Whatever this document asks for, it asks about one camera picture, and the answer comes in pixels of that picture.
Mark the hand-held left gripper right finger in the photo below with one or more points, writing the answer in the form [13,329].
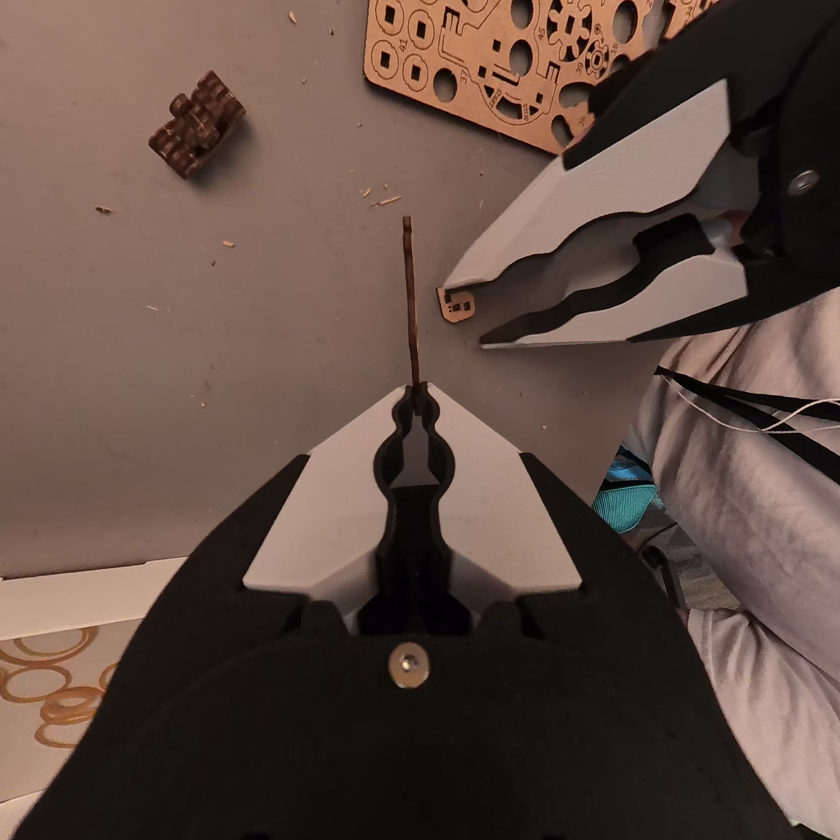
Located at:
[499,518]

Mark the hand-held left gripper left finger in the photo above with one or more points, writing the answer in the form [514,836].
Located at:
[328,518]

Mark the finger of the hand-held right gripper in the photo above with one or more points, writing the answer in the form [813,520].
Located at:
[623,164]
[689,295]

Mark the small wooden plate with holes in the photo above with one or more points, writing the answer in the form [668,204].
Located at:
[456,317]

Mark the long wooden part with holes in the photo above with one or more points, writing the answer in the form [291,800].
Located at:
[412,302]

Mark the laser-cut wooden parts sheet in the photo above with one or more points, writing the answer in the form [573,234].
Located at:
[682,16]
[401,46]

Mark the teal cloth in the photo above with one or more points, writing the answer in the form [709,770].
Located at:
[623,505]

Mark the black plastic clip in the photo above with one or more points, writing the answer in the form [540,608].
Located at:
[669,577]

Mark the person's white clothing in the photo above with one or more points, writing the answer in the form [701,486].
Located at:
[754,525]

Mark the white box with gold rings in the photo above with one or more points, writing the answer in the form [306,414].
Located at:
[52,604]

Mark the small dark brown wooden assembly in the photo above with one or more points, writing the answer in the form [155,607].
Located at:
[197,124]

